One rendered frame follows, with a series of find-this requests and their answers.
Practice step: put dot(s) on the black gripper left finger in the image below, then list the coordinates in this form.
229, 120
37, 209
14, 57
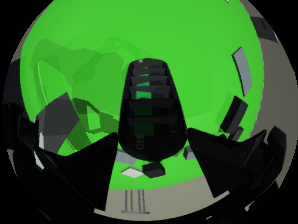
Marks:
87, 171

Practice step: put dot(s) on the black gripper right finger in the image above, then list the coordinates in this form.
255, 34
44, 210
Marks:
220, 159

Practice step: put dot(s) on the dark grey flat panel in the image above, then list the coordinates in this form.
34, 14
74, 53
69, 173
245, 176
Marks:
243, 70

